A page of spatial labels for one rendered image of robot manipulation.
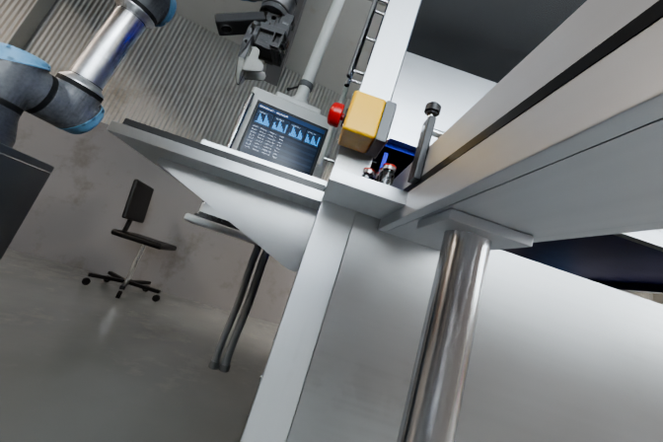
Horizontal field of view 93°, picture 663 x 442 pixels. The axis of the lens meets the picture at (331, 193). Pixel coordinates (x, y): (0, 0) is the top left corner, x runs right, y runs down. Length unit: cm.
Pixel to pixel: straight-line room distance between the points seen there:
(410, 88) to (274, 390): 58
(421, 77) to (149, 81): 429
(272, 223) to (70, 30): 477
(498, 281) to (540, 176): 41
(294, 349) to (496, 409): 34
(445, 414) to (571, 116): 28
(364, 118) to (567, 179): 33
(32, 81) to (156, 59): 386
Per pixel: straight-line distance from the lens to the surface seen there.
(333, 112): 53
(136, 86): 476
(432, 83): 69
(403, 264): 56
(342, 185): 43
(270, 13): 88
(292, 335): 55
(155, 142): 65
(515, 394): 67
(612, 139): 20
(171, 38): 503
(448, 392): 36
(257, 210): 65
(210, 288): 423
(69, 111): 112
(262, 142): 167
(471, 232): 37
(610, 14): 23
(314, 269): 54
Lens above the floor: 74
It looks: 14 degrees up
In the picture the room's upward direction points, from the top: 18 degrees clockwise
